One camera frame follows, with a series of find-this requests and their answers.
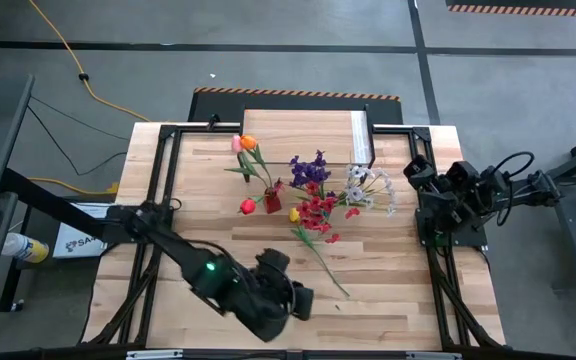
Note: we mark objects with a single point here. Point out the red glass vase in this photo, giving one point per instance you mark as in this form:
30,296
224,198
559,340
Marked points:
272,204

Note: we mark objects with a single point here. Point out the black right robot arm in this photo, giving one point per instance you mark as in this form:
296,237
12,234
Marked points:
518,192

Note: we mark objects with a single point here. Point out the white artificial flower bunch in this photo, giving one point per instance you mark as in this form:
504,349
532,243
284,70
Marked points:
354,192

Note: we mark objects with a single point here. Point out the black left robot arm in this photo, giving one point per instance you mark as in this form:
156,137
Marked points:
178,250

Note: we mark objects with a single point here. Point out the purple artificial flower bunch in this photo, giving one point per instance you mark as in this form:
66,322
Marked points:
308,172

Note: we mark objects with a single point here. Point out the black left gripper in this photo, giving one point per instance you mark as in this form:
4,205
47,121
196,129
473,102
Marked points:
268,310

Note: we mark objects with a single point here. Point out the red artificial tulip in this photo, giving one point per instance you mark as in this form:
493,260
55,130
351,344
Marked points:
247,206

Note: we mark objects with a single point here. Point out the black hazard-striped floor mat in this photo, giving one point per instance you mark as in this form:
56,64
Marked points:
218,107
518,9

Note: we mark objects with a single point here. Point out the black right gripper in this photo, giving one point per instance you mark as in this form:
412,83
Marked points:
460,192

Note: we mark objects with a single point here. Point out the orange artificial tulip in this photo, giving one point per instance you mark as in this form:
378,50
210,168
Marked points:
248,142

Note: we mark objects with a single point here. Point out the white printed box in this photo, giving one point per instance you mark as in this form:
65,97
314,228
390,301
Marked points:
75,242

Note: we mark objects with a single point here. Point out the plastic bottle yellow label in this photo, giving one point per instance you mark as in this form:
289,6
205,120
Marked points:
25,248

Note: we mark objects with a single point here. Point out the yellow artificial tulip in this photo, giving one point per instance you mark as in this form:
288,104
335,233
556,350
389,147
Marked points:
294,215

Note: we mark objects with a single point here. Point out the dark grey metal stand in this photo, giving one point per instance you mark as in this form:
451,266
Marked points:
43,200
573,225

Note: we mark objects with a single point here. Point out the black aluminium rig frame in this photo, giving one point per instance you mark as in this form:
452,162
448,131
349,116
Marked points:
168,132

